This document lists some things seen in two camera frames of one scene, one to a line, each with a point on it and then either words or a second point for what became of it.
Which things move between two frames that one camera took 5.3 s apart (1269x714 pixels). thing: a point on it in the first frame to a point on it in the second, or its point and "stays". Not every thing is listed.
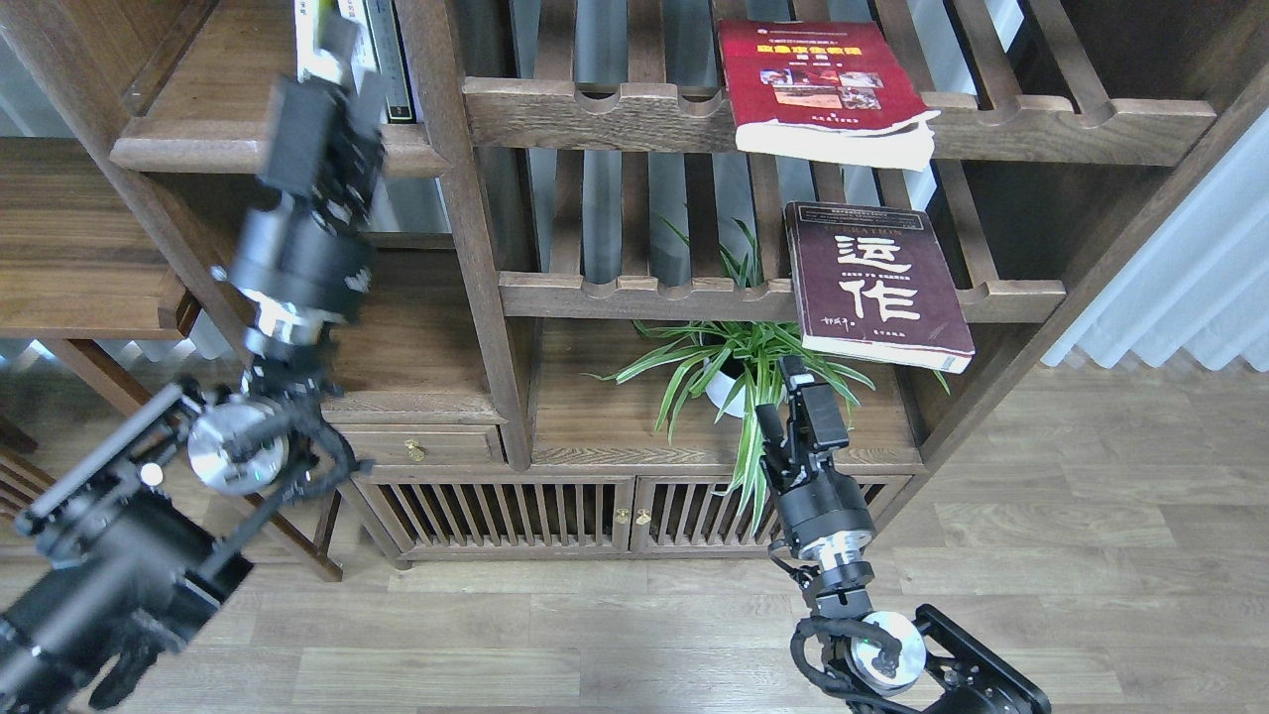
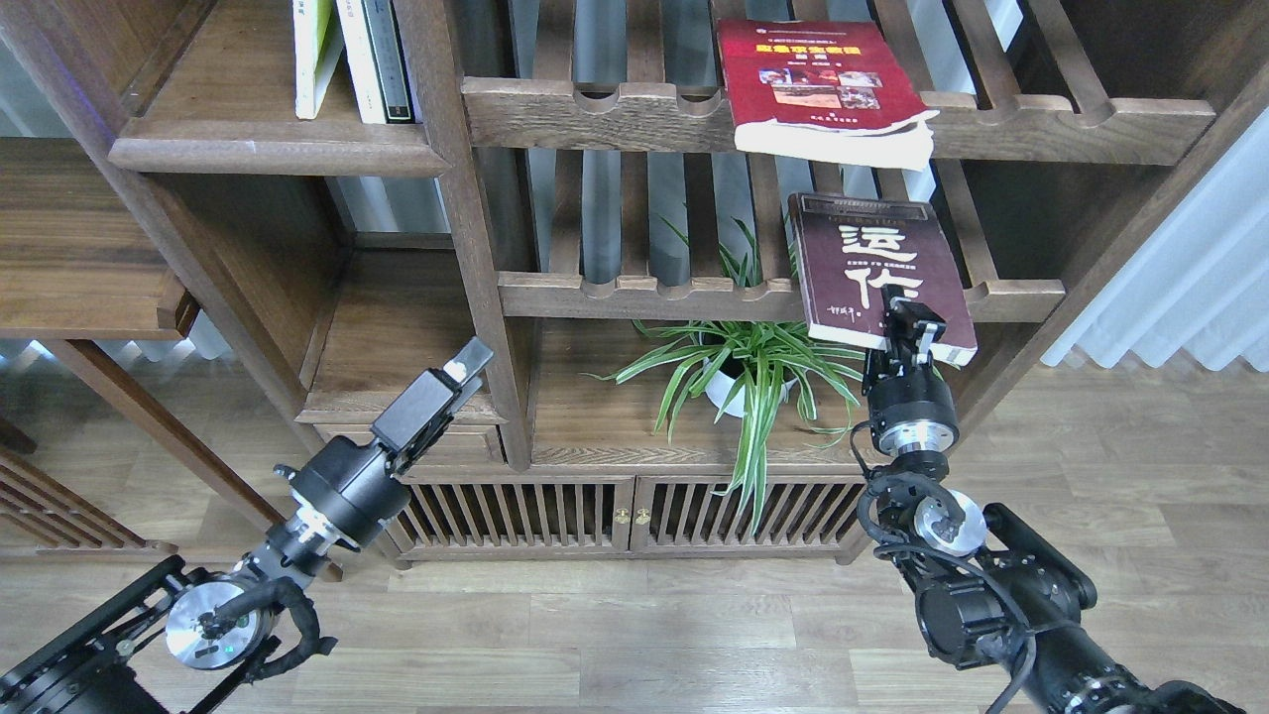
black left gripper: (303, 257) to (350, 491)
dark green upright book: (393, 59) stays
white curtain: (1200, 287) stays
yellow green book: (312, 20) stays
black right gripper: (823, 509) to (912, 410)
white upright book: (365, 56) stays
